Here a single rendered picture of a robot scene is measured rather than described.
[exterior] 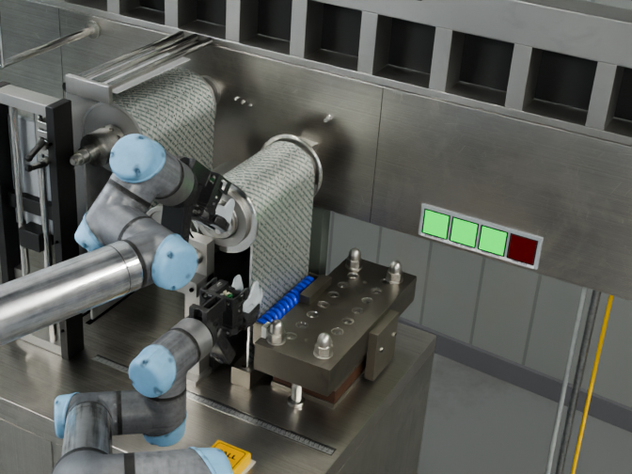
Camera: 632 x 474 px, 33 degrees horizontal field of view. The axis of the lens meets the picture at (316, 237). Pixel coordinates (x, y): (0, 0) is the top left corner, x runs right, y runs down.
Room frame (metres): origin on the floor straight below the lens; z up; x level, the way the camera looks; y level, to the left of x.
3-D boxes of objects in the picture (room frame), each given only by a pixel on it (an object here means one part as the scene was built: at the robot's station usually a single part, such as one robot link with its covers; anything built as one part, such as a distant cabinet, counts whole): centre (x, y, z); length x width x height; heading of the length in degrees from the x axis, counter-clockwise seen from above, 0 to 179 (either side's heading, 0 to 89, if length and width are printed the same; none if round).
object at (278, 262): (1.79, 0.07, 1.11); 0.23 x 0.01 x 0.18; 154
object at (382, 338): (1.74, -0.15, 0.96); 0.10 x 0.03 x 0.11; 154
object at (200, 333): (1.51, 0.21, 1.11); 0.08 x 0.05 x 0.08; 64
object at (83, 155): (1.74, 0.43, 1.33); 0.06 x 0.03 x 0.03; 154
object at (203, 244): (1.69, 0.22, 1.05); 0.06 x 0.05 x 0.31; 154
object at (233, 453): (1.43, 0.13, 0.91); 0.07 x 0.07 x 0.02; 64
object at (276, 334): (1.64, 0.06, 1.05); 0.04 x 0.04 x 0.04
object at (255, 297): (1.67, 0.11, 1.11); 0.09 x 0.03 x 0.06; 153
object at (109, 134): (1.80, 0.41, 1.33); 0.06 x 0.06 x 0.06; 64
